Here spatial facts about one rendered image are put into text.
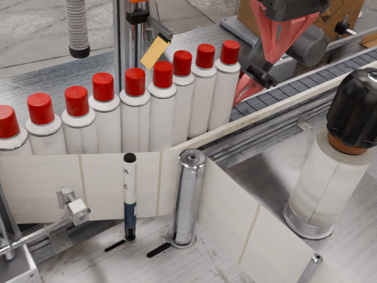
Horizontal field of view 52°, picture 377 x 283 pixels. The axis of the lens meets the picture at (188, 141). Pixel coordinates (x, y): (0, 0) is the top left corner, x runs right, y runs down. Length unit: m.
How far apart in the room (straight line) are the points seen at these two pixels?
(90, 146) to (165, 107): 0.14
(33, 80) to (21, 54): 1.79
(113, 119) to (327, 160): 0.34
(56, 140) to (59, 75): 0.50
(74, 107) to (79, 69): 0.53
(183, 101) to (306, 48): 0.25
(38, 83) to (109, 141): 0.44
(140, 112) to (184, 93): 0.10
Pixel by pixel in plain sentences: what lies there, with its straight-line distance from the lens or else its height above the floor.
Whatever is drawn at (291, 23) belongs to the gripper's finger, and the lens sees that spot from 0.44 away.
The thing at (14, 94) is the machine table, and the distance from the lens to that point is 1.05.
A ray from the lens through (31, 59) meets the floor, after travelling 2.80.
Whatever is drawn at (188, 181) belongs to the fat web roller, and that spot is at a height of 1.04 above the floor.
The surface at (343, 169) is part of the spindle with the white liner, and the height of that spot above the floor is 1.05.
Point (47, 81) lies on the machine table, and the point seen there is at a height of 0.83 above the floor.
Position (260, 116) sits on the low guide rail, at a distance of 0.87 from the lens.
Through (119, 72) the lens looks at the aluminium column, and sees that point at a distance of 0.82.
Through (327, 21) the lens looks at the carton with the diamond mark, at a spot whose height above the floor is 0.93.
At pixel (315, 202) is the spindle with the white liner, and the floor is 0.97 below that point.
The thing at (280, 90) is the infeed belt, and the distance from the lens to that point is 1.02.
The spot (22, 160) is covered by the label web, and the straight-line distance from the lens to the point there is 0.54.
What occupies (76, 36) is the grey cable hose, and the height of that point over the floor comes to 1.12.
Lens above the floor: 1.43
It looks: 43 degrees down
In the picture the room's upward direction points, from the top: 8 degrees clockwise
